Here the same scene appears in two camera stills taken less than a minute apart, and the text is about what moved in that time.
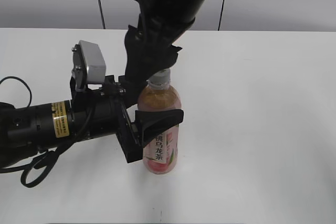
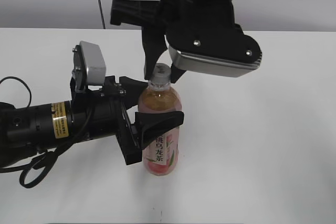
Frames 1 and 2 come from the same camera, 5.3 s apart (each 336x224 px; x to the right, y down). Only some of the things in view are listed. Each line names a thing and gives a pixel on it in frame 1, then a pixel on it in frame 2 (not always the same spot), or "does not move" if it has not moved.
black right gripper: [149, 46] → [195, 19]
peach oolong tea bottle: [162, 156] does not move
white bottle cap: [161, 78] does not move
